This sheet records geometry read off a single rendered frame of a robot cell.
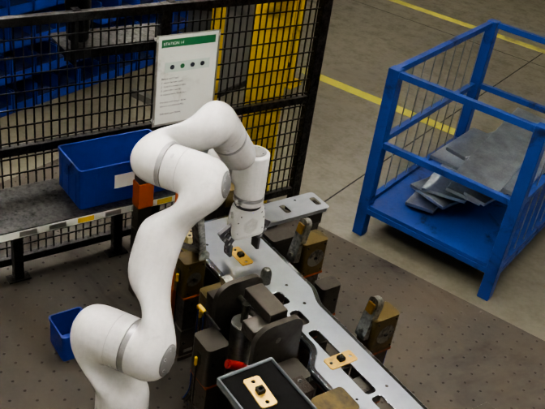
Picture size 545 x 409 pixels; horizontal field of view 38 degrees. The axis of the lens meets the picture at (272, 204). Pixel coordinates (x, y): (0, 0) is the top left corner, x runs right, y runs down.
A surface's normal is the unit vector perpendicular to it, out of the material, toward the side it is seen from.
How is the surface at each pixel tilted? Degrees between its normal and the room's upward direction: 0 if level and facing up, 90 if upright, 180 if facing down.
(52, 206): 0
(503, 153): 6
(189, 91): 90
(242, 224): 89
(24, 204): 0
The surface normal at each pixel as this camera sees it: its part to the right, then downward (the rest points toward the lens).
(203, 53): 0.56, 0.51
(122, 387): 0.33, -0.52
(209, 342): 0.13, -0.83
